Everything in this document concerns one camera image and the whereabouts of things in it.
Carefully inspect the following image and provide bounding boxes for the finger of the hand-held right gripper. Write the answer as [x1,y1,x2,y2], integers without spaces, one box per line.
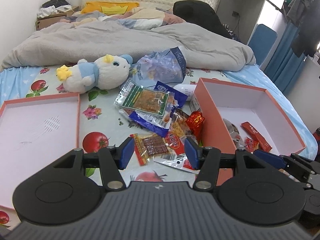
[254,149,315,183]
[290,153,320,174]

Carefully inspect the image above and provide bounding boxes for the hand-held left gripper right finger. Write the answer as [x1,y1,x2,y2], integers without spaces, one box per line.
[184,137,269,190]

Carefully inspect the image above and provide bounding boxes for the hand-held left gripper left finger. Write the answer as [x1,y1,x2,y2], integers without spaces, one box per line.
[51,137,135,190]

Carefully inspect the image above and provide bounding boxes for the red logo cracker packet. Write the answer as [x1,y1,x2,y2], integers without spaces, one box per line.
[164,110,191,155]

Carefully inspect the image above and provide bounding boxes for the small red snack packet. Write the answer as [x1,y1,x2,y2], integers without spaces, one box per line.
[244,137,260,153]

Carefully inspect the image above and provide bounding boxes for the orange snack packet brown sticks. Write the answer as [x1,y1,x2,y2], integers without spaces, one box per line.
[129,133,171,167]

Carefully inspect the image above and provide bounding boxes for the pink cardboard box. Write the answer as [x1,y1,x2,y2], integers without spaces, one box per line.
[190,77,306,187]

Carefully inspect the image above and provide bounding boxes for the long red snack packet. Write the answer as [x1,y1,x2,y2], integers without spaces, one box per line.
[241,121,273,152]

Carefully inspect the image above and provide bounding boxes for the red gold foil packet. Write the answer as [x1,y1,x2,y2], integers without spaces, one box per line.
[186,111,205,142]

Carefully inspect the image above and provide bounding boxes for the blue snack packet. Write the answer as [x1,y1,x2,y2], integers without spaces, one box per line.
[128,81,186,137]

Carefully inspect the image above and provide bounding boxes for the silver snack packet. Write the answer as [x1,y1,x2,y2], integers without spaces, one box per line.
[223,118,245,148]

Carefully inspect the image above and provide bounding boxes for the green label snack packet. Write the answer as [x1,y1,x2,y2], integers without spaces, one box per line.
[114,80,173,117]

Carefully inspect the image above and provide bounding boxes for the red suitcase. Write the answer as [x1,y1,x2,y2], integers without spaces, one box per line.
[314,127,320,160]

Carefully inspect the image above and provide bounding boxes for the floral blue bed sheet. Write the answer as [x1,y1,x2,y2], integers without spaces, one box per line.
[0,64,315,230]

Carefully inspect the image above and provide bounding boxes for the white bottle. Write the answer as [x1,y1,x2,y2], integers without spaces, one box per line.
[173,84,197,102]

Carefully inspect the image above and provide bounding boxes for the white blue plush duck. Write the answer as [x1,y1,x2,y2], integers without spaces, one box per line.
[56,54,133,93]

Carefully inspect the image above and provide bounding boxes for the blue floral tissue pack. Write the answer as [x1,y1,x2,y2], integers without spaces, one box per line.
[130,46,188,84]

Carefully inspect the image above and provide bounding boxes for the pink box lid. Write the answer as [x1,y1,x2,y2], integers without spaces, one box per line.
[0,92,81,209]

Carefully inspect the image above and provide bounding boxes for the blue curtain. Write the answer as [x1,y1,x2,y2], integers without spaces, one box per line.
[264,21,309,94]

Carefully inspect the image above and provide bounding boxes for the grey blanket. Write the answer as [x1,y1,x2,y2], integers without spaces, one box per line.
[1,19,257,72]

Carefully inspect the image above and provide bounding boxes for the blue chair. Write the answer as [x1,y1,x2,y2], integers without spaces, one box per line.
[248,24,278,67]

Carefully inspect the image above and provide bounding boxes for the hanging dark clothes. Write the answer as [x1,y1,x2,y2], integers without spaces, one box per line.
[286,0,320,58]

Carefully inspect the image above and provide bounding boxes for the black jacket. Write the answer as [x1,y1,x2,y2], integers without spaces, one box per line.
[173,0,232,39]

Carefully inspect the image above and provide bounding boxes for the yellow pillow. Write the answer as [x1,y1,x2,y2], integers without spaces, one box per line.
[81,2,140,15]

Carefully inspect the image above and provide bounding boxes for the brown cardboard box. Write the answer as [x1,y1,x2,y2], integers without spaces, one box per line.
[35,6,80,30]

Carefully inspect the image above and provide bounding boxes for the pile of clothes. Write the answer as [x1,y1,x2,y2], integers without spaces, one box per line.
[37,0,73,18]

